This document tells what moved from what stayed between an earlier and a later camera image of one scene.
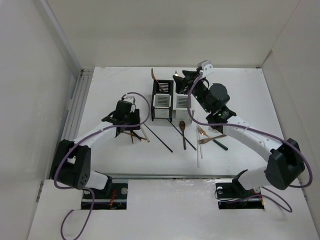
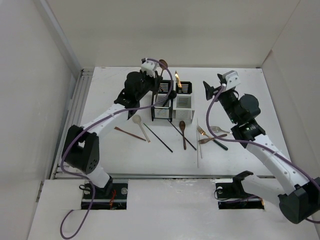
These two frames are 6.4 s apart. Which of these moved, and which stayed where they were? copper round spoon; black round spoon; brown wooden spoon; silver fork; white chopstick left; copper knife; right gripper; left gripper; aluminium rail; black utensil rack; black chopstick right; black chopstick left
Moved: left gripper; right gripper; copper round spoon; black round spoon
Stayed: brown wooden spoon; black chopstick left; white chopstick left; black utensil rack; copper knife; black chopstick right; aluminium rail; silver fork
